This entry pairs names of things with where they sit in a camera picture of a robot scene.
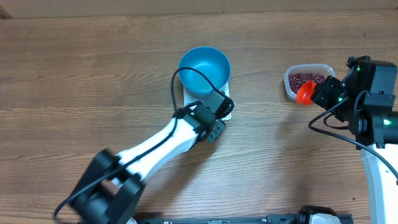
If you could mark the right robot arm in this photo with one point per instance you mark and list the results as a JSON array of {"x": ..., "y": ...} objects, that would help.
[{"x": 364, "y": 99}]

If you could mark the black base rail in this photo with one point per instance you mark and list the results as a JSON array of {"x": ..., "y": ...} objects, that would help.
[{"x": 308, "y": 214}]

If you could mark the blue bowl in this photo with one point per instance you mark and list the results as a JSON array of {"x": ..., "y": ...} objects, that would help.
[{"x": 209, "y": 61}]

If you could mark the red measuring scoop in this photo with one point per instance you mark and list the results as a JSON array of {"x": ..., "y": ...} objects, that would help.
[{"x": 305, "y": 93}]

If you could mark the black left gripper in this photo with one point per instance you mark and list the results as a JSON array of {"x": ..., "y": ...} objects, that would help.
[{"x": 219, "y": 130}]

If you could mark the white kitchen scale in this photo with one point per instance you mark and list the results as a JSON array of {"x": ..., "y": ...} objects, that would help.
[{"x": 189, "y": 98}]

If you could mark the clear plastic container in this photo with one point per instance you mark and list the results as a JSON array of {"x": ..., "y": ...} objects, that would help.
[{"x": 325, "y": 70}]

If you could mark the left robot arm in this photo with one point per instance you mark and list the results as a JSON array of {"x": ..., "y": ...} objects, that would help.
[{"x": 110, "y": 188}]

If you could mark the red beans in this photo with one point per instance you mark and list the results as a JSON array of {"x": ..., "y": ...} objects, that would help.
[{"x": 296, "y": 80}]

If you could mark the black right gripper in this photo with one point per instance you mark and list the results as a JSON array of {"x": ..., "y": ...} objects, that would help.
[{"x": 319, "y": 94}]

